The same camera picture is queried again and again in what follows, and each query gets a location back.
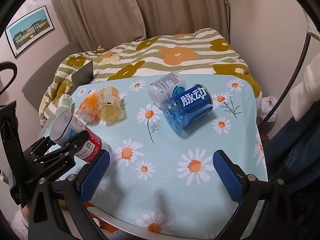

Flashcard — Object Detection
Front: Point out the white hanging garment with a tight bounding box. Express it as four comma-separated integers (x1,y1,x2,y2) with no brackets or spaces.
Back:
290,10,320,122

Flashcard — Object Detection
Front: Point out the framed wall picture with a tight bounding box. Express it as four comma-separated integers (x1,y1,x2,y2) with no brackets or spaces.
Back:
5,5,54,58

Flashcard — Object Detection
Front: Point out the beige curtain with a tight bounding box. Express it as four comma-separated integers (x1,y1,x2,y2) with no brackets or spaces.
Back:
52,0,230,51

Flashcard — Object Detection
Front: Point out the floral striped quilt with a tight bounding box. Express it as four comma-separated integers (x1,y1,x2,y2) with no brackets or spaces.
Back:
39,28,263,125

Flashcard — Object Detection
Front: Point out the red label clear cup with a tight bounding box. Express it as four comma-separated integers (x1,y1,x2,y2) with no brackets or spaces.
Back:
50,111,110,163

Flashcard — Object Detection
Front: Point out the grey bed headboard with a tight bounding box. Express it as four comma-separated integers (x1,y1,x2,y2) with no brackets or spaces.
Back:
22,42,81,111

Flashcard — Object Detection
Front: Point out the yellow label clear cup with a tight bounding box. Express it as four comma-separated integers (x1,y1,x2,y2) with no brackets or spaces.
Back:
98,86,123,124

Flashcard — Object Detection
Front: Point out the green label clear cup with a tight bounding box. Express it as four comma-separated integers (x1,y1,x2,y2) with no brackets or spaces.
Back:
55,94,73,116

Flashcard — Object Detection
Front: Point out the blue plastic cup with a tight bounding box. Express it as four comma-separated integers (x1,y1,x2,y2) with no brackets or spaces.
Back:
161,83,213,132

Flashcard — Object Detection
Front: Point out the orange cartoon label cup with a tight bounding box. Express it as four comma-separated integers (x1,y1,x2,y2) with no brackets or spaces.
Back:
75,90,99,123

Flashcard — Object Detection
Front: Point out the black cable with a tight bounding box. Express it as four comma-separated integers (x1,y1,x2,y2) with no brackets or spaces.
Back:
258,33,312,127

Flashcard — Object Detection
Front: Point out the dark grey laptop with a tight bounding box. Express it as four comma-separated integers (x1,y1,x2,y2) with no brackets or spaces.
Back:
68,61,94,95

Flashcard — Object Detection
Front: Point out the white frosted cup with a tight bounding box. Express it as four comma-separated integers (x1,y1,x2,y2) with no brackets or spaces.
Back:
148,72,188,107

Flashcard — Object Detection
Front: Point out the daisy print blue tablecloth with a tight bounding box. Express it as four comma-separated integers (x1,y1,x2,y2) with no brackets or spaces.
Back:
72,74,267,239

